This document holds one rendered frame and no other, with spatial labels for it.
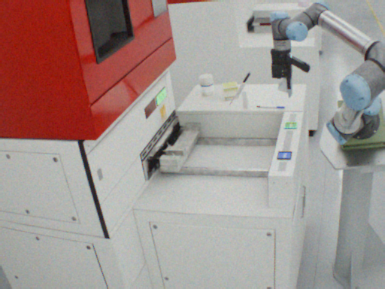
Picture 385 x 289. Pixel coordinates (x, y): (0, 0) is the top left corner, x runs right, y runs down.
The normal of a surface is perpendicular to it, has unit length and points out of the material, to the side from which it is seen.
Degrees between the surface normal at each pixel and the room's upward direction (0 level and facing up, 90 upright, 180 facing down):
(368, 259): 90
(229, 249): 90
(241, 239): 90
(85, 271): 90
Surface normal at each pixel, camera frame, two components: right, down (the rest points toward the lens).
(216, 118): -0.34, 0.43
